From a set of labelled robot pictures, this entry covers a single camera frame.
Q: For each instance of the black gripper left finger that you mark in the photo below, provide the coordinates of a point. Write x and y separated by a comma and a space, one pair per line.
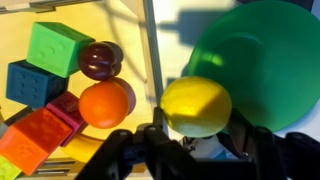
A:
133, 156

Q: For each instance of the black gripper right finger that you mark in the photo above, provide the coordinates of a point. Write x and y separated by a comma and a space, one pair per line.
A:
286, 156

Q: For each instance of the yellow lemon plush toy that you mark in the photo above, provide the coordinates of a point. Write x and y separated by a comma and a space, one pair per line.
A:
196, 106

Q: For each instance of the yellow banana toy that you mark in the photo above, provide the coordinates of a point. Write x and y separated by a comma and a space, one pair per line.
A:
83, 148

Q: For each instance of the orange fruit toy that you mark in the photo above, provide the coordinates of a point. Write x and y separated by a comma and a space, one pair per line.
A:
104, 105

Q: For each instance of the green plastic bowl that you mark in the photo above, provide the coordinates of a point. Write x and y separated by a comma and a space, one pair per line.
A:
266, 66

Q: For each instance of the dark purple plum toy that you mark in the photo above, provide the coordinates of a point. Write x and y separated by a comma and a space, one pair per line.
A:
98, 60

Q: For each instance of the pink soft block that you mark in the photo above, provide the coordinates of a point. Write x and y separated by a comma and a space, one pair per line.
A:
68, 110

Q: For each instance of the orange red soft block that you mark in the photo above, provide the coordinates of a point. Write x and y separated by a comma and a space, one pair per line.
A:
33, 140

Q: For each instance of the dark teal soft block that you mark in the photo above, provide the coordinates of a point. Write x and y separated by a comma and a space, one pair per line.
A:
31, 83

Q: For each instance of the lime yellow soft block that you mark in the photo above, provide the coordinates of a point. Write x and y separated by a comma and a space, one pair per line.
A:
7, 170

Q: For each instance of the wooden slatted tray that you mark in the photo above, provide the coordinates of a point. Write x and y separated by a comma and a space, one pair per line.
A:
110, 20

